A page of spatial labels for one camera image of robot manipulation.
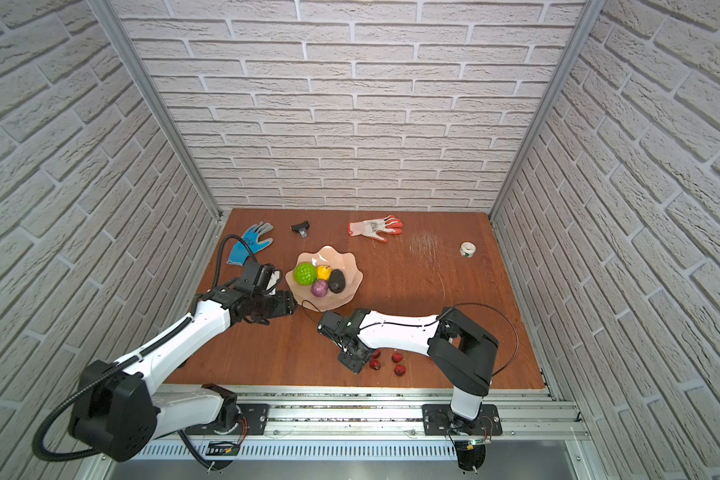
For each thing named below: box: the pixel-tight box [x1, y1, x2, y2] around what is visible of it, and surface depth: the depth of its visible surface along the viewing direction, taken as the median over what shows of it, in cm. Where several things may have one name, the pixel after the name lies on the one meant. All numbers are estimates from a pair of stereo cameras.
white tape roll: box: [460, 241, 477, 258], surface depth 109 cm
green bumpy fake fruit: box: [293, 262, 318, 286], surface depth 94 cm
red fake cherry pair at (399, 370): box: [391, 352, 407, 377], surface depth 84 cm
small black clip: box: [290, 221, 310, 239], surface depth 115 cm
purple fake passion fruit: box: [311, 279, 329, 298], surface depth 96 cm
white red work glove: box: [348, 215, 404, 243], surface depth 116 cm
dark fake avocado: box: [328, 268, 346, 294], surface depth 97 cm
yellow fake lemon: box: [317, 266, 332, 281], surface depth 99 cm
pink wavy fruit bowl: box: [285, 245, 364, 312], surface depth 98 cm
